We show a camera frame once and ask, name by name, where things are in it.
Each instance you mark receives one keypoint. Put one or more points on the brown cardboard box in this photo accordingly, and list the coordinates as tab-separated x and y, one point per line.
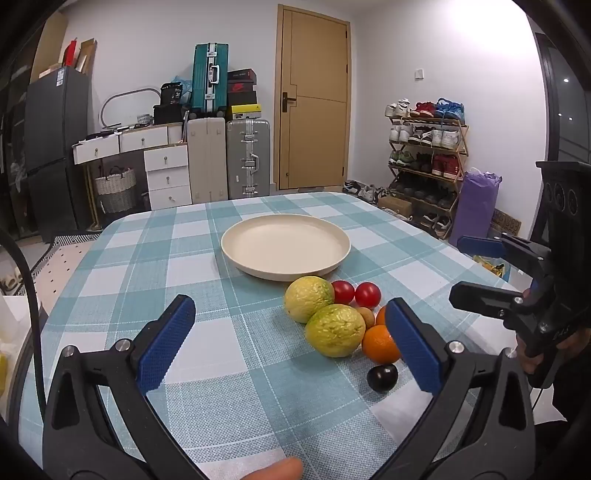
395	206

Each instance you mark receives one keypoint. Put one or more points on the black paper bag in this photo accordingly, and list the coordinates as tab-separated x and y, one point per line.
171	93

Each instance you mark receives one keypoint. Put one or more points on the beige suitcase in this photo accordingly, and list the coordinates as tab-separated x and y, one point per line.
207	159

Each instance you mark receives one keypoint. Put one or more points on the white dresser desk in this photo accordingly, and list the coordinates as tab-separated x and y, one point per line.
106	145

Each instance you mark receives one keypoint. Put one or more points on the purple paper bag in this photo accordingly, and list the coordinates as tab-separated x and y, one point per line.
478	207

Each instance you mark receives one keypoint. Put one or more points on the brown patterned doormat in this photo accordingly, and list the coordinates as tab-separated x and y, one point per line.
507	222

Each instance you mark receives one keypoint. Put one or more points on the grey oval tube frame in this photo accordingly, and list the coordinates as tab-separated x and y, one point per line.
124	92

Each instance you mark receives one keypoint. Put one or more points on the black storage box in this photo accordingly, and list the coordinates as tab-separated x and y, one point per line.
170	114

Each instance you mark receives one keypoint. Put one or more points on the small orange tangerine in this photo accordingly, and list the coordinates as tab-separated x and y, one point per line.
381	317

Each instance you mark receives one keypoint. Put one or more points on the blue plastic bag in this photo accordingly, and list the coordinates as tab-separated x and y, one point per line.
185	87

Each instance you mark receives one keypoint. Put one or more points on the large orange tangerine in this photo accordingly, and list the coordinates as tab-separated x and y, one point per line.
378	344

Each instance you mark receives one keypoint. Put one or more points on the dark grey refrigerator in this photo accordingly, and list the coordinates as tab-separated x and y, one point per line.
53	152

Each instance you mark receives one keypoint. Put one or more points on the person's right hand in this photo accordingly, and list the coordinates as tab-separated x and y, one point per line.
526	360

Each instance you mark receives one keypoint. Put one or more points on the dark glass door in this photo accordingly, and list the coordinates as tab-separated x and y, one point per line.
568	101

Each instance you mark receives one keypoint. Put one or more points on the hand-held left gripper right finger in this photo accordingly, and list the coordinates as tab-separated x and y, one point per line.
413	344

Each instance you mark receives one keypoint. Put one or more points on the white drawer cabinet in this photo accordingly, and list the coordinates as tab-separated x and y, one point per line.
167	177

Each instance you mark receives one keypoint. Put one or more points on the dark purple plum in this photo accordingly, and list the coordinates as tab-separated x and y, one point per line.
382	377

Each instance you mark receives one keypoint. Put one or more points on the wooden shoe rack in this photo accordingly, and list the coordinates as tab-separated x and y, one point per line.
463	138

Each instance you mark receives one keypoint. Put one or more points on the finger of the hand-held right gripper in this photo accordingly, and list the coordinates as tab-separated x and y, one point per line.
482	246
485	302

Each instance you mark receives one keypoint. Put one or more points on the yellow-green guava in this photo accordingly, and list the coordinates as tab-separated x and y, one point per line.
334	330
304	297

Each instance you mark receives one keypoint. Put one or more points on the silver suitcase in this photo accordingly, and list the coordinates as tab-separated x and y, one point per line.
249	157

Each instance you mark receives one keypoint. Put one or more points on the small grey mesh basket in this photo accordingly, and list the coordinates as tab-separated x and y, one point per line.
144	120

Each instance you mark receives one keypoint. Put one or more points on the cream round plate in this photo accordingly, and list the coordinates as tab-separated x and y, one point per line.
286	244

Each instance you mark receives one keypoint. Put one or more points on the beige slippers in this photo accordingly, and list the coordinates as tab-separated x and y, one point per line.
10	281

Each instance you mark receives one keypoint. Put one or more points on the woven wicker basket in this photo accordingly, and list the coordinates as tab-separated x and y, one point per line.
115	191

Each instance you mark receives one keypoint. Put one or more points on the red tomato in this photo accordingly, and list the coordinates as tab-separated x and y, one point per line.
342	292
367	295

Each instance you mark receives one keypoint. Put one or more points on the black shoe box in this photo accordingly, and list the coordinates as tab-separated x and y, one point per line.
241	75

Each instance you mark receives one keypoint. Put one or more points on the pile of floor shoes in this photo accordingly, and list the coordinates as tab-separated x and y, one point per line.
362	190

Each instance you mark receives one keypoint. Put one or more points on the brown kiwi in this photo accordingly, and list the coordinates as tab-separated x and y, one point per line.
367	317

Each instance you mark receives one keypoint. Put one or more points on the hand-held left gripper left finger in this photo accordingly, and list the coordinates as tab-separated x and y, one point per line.
166	344

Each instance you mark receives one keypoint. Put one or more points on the red flat box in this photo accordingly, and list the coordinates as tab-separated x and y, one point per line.
70	54

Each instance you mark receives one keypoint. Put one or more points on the person's left hand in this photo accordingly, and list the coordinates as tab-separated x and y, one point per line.
277	470

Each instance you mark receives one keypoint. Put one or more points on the tan wooden door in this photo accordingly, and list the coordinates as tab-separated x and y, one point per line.
314	138

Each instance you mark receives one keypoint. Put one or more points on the patterned floor rug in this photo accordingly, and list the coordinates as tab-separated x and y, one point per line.
64	254

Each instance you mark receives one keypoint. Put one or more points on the teal checked tablecloth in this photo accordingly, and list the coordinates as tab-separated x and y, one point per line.
184	258

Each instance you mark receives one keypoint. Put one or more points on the shoe rack with shoes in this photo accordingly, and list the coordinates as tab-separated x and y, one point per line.
427	138

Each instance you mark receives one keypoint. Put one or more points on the flat cardboard sheet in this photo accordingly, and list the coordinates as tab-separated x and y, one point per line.
48	46

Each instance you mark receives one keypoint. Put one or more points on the teal suitcase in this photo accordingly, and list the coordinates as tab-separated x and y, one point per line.
205	78

